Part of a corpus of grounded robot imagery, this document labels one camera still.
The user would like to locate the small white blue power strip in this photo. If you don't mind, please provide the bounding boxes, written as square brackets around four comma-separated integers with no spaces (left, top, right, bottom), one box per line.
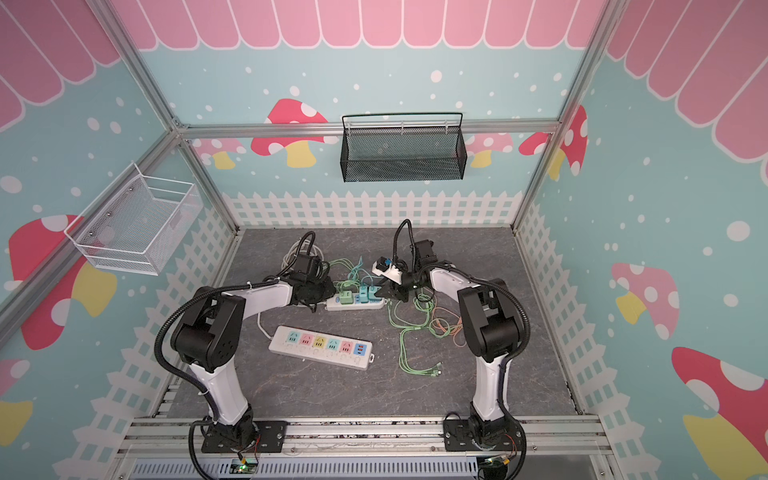
[325,292,386,312]

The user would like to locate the green plug adapter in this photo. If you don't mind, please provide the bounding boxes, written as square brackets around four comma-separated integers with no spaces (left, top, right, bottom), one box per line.
[338,291,355,305]

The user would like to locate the teal plug adapter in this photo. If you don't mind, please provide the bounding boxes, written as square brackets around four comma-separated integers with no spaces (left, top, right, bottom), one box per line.
[367,286,382,302]
[356,285,371,304]

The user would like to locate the green charging cables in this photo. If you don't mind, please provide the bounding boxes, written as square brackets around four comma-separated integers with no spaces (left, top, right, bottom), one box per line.
[326,256,469,380]

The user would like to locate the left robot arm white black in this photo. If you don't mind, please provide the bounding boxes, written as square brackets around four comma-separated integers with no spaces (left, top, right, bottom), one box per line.
[153,231,335,479]

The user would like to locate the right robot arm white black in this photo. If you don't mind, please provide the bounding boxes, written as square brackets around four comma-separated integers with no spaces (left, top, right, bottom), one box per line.
[373,237,531,479]

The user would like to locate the large white colourful power strip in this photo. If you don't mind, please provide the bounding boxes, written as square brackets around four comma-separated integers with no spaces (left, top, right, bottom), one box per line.
[269,326,375,370]

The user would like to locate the white coiled power cord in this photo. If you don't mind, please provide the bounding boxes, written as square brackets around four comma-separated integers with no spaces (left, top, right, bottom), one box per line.
[257,238,323,337]

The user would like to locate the black wire mesh basket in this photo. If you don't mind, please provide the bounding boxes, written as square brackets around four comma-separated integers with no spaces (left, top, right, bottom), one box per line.
[340,112,468,183]

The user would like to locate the grey slotted cable duct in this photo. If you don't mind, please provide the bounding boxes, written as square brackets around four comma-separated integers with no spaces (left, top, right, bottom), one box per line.
[128,457,481,480]

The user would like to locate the white wire mesh basket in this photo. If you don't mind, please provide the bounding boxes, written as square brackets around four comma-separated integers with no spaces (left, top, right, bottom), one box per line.
[64,164,204,276]

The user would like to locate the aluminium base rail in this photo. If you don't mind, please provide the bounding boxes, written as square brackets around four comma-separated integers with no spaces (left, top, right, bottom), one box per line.
[117,415,612,458]

